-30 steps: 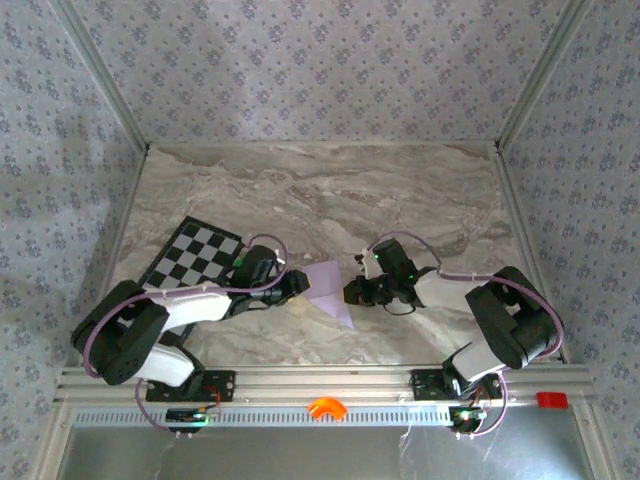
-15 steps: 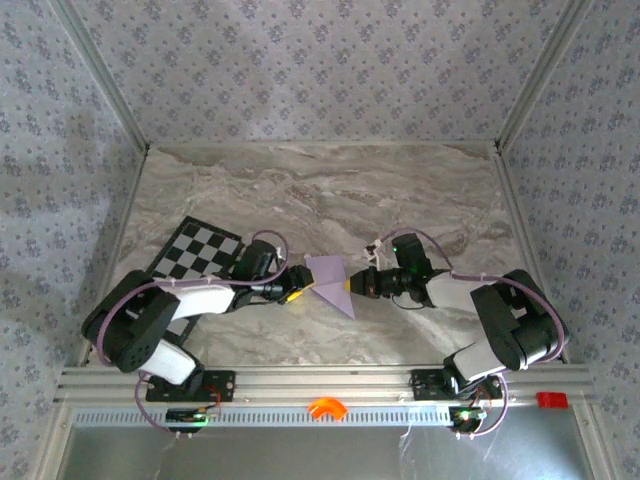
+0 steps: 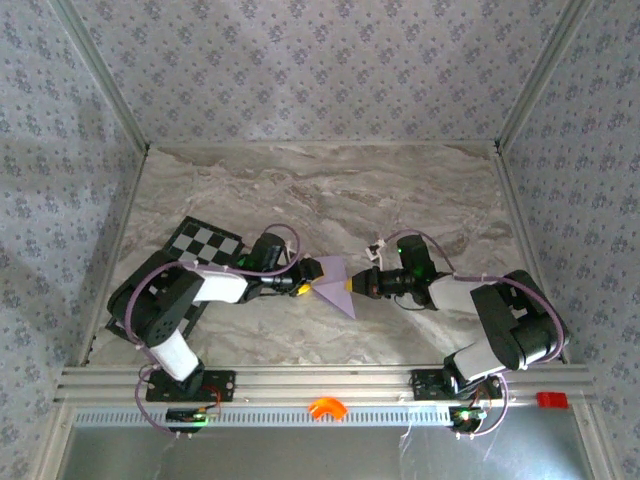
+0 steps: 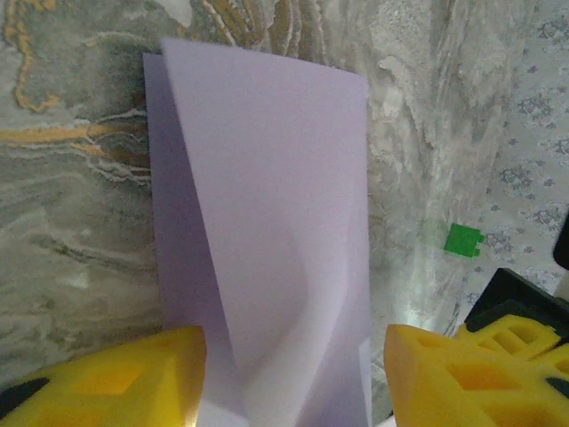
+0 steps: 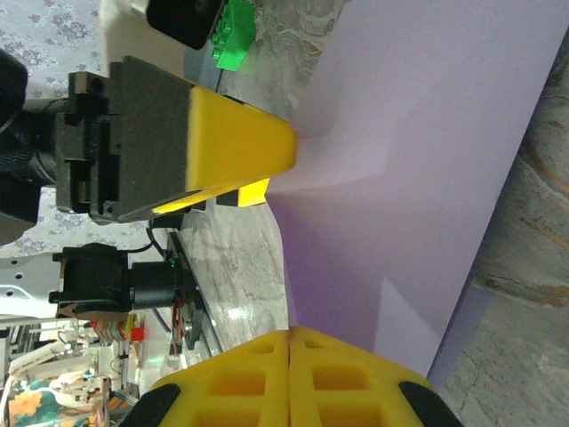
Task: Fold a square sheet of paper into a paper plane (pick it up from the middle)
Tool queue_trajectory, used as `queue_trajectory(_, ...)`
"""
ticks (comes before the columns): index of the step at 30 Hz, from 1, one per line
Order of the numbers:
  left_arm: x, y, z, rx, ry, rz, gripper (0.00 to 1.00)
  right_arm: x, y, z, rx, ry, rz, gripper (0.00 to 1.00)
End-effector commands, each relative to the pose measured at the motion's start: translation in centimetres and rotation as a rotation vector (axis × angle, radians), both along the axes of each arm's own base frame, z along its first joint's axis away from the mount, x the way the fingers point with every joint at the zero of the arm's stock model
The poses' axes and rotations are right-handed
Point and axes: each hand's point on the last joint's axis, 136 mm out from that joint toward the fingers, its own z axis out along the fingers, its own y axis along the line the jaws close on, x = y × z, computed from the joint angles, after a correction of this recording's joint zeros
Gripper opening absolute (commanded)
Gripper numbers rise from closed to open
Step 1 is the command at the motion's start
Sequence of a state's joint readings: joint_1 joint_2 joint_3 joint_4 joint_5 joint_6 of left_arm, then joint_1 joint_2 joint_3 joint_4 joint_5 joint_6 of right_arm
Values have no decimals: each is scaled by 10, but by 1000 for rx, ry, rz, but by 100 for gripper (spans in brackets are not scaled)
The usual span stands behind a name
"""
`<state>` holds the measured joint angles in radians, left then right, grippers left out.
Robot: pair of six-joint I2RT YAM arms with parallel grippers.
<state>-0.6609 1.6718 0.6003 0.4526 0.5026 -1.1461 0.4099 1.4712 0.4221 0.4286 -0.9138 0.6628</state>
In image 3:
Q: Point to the lilac paper sheet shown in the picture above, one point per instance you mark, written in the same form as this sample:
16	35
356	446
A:
335	285

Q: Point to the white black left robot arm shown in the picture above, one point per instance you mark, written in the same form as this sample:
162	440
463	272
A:
220	287

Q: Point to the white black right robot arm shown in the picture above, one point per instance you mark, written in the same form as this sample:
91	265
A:
450	295

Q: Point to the shiny metal sheet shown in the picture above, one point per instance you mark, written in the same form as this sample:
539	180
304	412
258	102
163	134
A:
300	455

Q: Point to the black grey checkerboard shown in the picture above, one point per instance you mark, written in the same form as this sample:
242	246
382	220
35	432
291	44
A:
205	242

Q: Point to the orange curved plastic piece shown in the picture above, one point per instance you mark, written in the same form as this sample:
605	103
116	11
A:
320	407

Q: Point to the small circuit board green light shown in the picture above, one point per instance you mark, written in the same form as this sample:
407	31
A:
182	415
462	416

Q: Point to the red plastic block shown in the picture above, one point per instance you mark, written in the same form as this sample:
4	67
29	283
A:
552	400

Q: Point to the aluminium frame rail wide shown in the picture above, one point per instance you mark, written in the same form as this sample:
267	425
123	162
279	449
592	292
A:
320	382

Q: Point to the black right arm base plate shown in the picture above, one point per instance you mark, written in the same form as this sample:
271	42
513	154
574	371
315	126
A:
425	385

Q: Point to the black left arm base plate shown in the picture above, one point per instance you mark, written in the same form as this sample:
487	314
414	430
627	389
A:
222	385

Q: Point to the thin aluminium table rail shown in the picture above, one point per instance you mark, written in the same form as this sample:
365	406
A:
320	143

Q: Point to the aluminium table side rail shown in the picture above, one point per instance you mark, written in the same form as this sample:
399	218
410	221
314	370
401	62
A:
522	225
116	255

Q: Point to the aluminium frame post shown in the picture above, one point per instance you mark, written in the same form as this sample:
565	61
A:
542	75
102	75

